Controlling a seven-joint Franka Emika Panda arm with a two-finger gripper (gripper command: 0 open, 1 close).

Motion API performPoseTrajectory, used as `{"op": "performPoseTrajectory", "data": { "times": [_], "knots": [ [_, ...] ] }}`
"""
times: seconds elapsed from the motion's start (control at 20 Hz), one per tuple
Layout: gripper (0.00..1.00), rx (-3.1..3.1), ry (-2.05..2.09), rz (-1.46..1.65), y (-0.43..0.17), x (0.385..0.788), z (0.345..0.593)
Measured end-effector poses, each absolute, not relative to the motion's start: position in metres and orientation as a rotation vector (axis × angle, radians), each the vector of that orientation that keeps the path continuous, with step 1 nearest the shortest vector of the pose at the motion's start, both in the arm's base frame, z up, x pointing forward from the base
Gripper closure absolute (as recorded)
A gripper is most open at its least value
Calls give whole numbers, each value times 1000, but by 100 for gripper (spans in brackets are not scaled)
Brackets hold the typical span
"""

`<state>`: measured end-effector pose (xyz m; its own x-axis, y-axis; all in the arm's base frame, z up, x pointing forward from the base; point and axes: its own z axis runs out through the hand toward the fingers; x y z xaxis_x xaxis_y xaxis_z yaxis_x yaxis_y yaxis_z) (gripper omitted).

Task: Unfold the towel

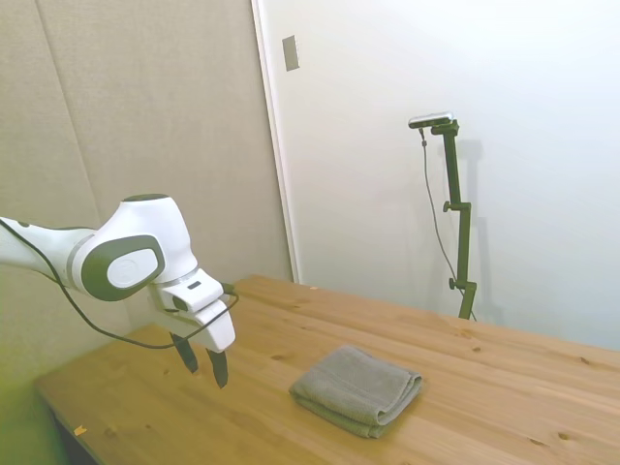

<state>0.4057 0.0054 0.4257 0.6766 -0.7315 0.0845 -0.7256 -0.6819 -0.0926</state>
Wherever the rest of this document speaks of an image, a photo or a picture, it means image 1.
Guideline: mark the grey wall switch plate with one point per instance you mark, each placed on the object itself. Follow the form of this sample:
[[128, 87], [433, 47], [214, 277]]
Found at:
[[290, 53]]

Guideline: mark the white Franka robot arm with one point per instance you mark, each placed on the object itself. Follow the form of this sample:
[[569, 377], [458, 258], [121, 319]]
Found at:
[[131, 242]]

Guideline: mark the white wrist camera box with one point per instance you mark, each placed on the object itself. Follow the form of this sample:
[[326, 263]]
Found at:
[[196, 295]]

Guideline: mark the dark green camera stand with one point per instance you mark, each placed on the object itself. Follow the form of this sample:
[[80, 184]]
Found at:
[[459, 213]]

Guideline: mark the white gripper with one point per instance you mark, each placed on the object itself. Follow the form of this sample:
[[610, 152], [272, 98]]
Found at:
[[213, 325]]

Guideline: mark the grey exterior camera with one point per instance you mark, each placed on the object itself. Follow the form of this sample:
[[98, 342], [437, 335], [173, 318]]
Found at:
[[431, 119]]

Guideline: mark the grey towel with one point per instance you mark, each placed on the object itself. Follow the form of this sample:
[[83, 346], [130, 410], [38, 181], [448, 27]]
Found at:
[[356, 394]]

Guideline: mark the orange tape piece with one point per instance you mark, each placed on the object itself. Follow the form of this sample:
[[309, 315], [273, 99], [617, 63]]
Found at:
[[80, 429]]

